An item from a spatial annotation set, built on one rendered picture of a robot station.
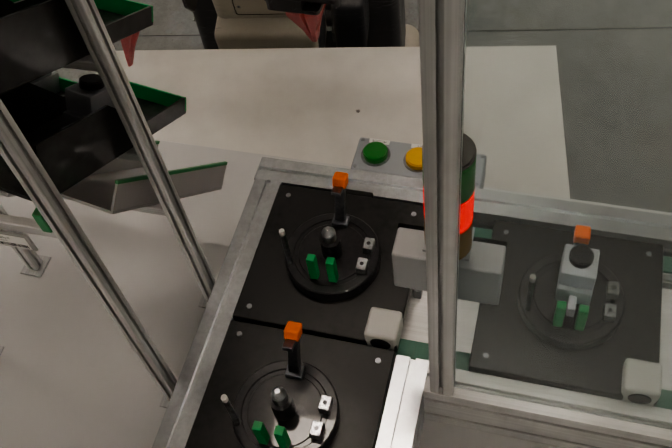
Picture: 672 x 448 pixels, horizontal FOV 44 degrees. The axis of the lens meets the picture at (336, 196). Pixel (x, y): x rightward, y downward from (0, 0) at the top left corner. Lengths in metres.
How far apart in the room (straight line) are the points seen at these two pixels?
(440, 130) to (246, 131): 0.90
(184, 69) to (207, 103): 0.11
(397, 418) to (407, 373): 0.06
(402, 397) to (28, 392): 0.58
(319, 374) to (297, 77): 0.69
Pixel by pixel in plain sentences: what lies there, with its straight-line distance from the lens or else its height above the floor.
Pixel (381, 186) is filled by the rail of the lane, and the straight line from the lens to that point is 1.32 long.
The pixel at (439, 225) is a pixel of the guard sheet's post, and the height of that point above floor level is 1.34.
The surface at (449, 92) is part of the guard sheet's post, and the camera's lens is 0.64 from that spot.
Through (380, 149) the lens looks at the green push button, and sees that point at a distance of 1.34.
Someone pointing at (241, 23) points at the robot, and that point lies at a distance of 1.85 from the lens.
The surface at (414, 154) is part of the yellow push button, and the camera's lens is 1.33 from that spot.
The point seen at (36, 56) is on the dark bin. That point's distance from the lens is 0.90.
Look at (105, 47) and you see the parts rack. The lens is 0.93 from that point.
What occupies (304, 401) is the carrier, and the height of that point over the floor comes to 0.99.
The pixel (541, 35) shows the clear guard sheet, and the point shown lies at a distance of 0.61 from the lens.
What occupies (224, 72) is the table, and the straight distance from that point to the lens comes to 1.67.
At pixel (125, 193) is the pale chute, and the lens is 1.09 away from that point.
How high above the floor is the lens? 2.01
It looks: 53 degrees down
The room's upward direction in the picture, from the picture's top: 10 degrees counter-clockwise
